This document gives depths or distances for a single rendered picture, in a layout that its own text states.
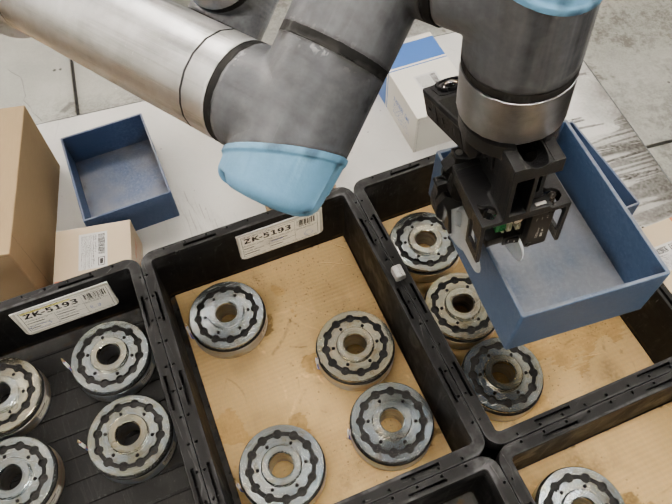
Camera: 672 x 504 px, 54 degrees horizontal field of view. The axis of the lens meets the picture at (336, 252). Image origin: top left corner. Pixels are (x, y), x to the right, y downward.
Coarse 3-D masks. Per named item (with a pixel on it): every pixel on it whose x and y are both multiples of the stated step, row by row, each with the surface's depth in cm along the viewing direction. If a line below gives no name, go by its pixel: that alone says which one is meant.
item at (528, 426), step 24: (408, 168) 94; (360, 192) 91; (384, 240) 87; (408, 288) 83; (432, 336) 80; (456, 360) 78; (456, 384) 77; (624, 384) 76; (480, 408) 75; (552, 408) 75; (576, 408) 75; (504, 432) 73; (528, 432) 73
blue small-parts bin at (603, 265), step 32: (576, 160) 70; (576, 192) 72; (608, 192) 66; (576, 224) 71; (608, 224) 67; (480, 256) 64; (512, 256) 69; (544, 256) 69; (576, 256) 69; (608, 256) 69; (640, 256) 64; (480, 288) 66; (512, 288) 67; (544, 288) 67; (576, 288) 67; (608, 288) 59; (640, 288) 61; (512, 320) 60; (544, 320) 60; (576, 320) 63
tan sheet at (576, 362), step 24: (552, 336) 90; (576, 336) 90; (600, 336) 90; (624, 336) 90; (552, 360) 88; (576, 360) 88; (600, 360) 88; (624, 360) 88; (648, 360) 88; (552, 384) 87; (576, 384) 87; (600, 384) 86
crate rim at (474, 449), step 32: (352, 192) 91; (256, 224) 89; (160, 256) 87; (384, 256) 86; (160, 320) 82; (416, 320) 81; (448, 384) 78; (192, 416) 75; (480, 448) 72; (416, 480) 71
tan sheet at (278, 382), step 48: (336, 240) 99; (288, 288) 95; (336, 288) 95; (192, 336) 91; (288, 336) 91; (240, 384) 88; (288, 384) 87; (240, 432) 84; (336, 432) 84; (336, 480) 81; (384, 480) 81
